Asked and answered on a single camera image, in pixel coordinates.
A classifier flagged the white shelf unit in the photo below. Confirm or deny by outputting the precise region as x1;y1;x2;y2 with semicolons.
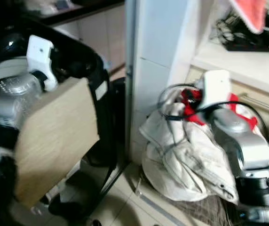
124;0;269;165

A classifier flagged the cream white garment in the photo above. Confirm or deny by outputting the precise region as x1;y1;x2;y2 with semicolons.
138;99;241;204

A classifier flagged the pink hanging cloth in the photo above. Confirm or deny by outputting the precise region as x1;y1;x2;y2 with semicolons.
230;0;268;34

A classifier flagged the brown laundry basket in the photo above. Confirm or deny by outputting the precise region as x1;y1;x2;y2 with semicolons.
142;186;255;226

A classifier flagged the dark counter ledge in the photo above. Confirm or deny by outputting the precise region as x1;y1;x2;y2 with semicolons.
24;0;127;26

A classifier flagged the beige cardboard panel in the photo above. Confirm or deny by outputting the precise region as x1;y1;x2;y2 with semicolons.
14;77;102;210

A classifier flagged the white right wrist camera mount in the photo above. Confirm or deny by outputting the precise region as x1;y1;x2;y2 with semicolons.
195;69;232;112

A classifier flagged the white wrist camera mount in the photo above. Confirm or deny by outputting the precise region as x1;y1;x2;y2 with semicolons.
195;69;232;112
26;35;59;91

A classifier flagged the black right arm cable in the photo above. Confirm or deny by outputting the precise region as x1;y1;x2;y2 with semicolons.
157;83;269;156

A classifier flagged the black tangled cable bundle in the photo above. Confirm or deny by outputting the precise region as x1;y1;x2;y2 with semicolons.
216;8;269;52

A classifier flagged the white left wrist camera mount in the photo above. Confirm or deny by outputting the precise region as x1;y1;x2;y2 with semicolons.
26;35;59;91

